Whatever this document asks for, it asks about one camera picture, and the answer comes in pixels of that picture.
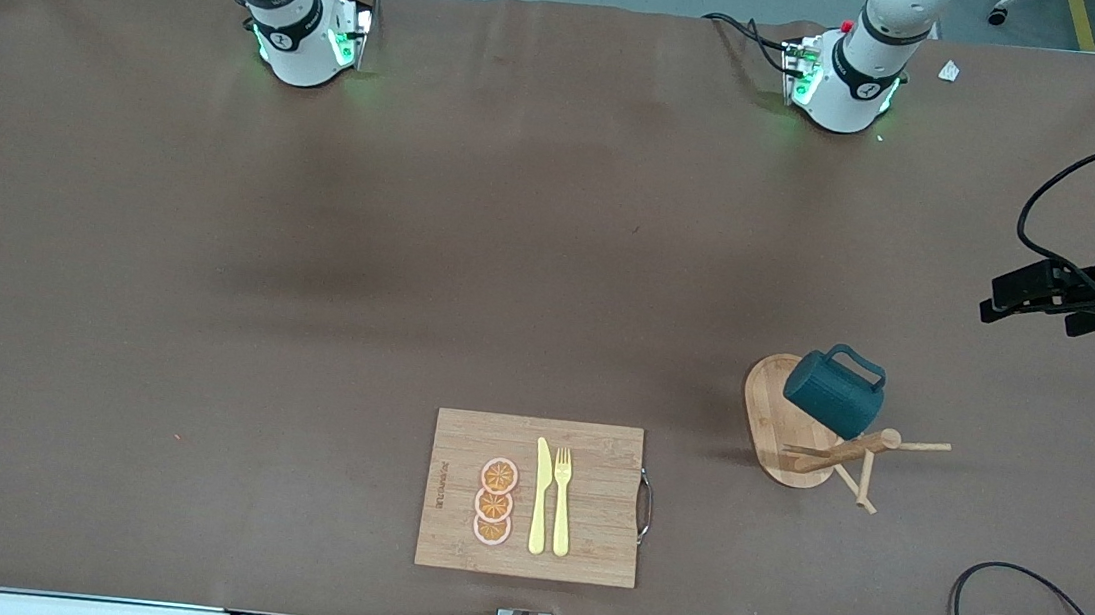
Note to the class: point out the yellow plastic fork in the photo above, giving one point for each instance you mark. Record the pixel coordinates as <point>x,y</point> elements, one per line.
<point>561,520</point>

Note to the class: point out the orange slice toy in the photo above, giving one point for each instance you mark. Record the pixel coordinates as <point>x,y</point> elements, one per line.
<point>491,533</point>
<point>499,475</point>
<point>493,507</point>

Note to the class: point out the white paper scrap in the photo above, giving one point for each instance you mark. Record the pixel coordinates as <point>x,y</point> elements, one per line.
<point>949,71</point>

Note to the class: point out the teal cup yellow inside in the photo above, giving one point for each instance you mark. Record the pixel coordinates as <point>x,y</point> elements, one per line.
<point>830,395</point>

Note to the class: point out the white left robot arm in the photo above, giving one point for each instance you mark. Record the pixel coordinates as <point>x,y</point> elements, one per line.
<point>849,95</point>

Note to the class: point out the yellow plastic knife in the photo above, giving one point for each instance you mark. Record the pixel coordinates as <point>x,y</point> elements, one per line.
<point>539,508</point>

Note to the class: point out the black chair caster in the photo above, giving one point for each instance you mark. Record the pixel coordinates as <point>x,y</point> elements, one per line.
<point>1000,15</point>

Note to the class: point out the wooden cup rack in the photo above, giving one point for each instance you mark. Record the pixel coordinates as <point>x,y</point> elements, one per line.
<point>781,441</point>

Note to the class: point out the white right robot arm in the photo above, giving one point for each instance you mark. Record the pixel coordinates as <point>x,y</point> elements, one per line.
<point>301,53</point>

